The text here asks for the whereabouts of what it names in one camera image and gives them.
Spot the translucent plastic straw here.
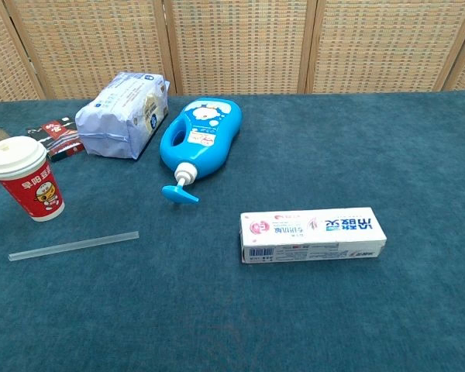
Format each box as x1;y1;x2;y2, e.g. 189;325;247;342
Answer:
8;231;140;262

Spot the red paper cup white lid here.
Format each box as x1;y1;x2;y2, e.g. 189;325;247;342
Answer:
0;135;66;222

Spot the blue pump bottle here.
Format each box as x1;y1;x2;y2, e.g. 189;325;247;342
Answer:
159;98;243;205

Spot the white toothpaste box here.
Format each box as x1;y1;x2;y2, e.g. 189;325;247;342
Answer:
239;207;388;264

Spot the pale purple tissue pack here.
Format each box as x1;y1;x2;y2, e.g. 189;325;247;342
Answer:
74;71;170;160

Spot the teal table cloth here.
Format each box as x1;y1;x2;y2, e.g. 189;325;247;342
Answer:
0;89;465;372

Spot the woven wooden folding screen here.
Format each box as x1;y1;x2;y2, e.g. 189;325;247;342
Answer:
0;0;465;105

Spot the black red snack packet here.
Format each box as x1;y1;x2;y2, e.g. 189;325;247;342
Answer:
26;116;85;163

